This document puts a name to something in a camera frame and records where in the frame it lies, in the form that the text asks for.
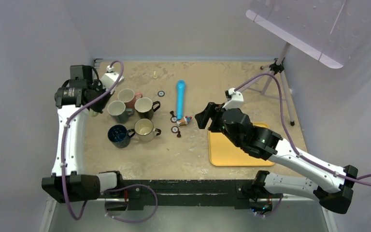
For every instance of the grey teal ceramic mug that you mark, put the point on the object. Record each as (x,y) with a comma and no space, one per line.
(119,112)

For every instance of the black ceramic mug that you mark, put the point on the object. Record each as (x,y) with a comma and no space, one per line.
(146,108)

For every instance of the yellow plastic tray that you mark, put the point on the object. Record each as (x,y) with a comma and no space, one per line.
(222,153)

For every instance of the cream white ceramic mug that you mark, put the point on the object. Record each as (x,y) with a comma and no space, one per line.
(145,130)

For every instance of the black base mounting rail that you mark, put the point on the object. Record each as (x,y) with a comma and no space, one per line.
(236,193)

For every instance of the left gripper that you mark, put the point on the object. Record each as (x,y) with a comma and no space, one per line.
(99,108)

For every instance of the dark blue ceramic mug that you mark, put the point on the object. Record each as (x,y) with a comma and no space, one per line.
(120,136)

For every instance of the light green ceramic mug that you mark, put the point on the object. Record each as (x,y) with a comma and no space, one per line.
(93,113)

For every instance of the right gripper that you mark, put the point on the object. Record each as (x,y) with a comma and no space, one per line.
(213,110)

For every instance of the pink ceramic mug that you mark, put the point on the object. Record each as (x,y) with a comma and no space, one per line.
(129,97)

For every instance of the blue toy microphone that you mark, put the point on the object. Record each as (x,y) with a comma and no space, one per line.
(180,98)

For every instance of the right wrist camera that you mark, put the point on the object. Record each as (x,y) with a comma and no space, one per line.
(234,99)

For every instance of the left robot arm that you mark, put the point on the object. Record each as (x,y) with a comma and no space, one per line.
(83,93)

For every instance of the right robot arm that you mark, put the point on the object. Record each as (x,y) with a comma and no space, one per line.
(321,181)

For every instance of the translucent perforated panel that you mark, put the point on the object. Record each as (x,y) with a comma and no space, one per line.
(330,31)

